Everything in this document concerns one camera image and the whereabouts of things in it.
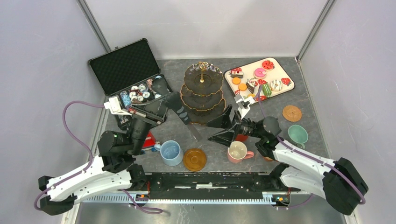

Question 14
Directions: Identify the amber glass saucer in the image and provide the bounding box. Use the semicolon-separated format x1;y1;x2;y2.
183;148;207;172

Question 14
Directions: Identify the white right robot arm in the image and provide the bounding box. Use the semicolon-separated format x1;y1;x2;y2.
206;105;368;215

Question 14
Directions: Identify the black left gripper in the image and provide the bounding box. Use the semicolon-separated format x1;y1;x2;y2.
128;92;175;155

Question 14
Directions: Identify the mint green cup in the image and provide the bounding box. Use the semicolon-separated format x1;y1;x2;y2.
288;125;309;149

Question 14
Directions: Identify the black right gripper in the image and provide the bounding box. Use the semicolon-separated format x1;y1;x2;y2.
205;105;264;148

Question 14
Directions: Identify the orange toy macaron upper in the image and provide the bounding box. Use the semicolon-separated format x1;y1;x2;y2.
232;77;241;85

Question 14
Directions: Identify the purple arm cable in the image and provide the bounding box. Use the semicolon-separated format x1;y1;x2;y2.
254;84;366;205
34;100;107;211

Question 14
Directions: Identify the white chocolate striped toy donut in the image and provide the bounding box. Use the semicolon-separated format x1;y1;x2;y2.
270;79;283;92

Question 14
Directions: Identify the cream strawberry serving tray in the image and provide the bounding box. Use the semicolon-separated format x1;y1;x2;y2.
224;57;295;100

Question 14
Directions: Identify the strawberry layer cake slice toy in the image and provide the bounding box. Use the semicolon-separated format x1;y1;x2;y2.
230;67;244;79

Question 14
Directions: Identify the black poker chip case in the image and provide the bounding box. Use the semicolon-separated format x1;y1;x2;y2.
88;38;179;131

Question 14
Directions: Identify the chocolate cake slice toy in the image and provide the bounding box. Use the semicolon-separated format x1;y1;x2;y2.
246;80;257;94

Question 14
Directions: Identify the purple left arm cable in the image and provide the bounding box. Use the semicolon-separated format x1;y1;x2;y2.
34;100;107;211

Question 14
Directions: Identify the woven rattan coaster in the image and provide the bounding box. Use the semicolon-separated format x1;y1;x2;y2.
282;105;302;122

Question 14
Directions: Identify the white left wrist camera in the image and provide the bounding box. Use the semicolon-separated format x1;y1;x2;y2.
104;96;132;116

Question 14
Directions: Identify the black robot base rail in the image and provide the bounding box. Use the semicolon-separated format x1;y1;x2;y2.
127;172;300;204

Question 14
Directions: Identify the pink mug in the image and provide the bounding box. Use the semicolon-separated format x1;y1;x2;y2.
227;141;255;163

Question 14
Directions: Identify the orange toy macaron middle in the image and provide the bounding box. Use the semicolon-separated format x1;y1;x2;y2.
238;83;247;91

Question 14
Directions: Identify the light blue mug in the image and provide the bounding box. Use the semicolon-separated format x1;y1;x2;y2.
154;140;184;166

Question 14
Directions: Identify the three-tier black gold cake stand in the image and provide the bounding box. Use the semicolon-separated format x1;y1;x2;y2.
180;62;226;125

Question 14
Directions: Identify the green toy cake roll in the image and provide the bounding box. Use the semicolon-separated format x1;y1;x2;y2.
262;83;272;98

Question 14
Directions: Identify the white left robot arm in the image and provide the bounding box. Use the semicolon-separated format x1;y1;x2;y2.
34;96;159;216

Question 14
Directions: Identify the red toy car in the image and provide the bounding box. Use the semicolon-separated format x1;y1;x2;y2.
141;131;160;151

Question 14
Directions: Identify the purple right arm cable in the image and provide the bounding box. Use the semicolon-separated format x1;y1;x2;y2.
254;84;366;205

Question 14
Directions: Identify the red strawberry toy tart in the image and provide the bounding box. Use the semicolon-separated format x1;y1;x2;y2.
262;60;275;71

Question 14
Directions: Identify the red round coaster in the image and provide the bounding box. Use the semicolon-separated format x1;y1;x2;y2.
235;134;249;142

